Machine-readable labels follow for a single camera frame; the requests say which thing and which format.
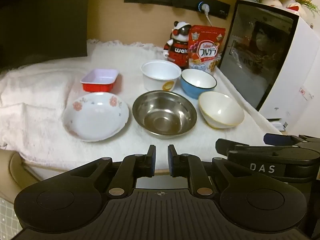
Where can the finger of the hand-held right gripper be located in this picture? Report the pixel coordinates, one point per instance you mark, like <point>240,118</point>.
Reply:
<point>240,145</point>
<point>271,139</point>

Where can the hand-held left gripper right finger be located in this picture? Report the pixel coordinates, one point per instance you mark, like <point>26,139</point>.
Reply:
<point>171,160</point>

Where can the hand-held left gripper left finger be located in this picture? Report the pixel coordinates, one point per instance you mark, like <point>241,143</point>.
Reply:
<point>152,160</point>

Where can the cream bowl with yellow rim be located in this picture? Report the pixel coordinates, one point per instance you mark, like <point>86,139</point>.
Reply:
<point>222,110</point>

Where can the stainless steel bowl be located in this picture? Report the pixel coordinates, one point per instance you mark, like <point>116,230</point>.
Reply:
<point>163,116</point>

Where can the white floral plate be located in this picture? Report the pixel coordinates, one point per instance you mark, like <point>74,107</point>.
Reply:
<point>95,120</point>

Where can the blue ceramic bowl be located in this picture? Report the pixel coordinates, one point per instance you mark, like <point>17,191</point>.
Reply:
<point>197,82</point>

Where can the white disposable bowl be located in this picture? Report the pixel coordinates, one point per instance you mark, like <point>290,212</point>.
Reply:
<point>160,76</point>

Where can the white appliance with black door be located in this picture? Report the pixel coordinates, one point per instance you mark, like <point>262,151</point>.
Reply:
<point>260,62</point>

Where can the red rectangular tray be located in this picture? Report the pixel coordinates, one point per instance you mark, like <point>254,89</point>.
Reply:
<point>98,80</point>

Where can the red cereal bag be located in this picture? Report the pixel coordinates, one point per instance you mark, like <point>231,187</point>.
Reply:
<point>206,47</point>

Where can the panda figure in red suit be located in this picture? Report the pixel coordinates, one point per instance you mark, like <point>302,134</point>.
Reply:
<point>178,47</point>

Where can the white fluffy blanket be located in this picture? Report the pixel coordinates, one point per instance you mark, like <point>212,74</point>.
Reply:
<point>45,100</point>

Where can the dark monitor screen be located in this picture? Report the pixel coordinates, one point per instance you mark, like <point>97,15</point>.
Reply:
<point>42,27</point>

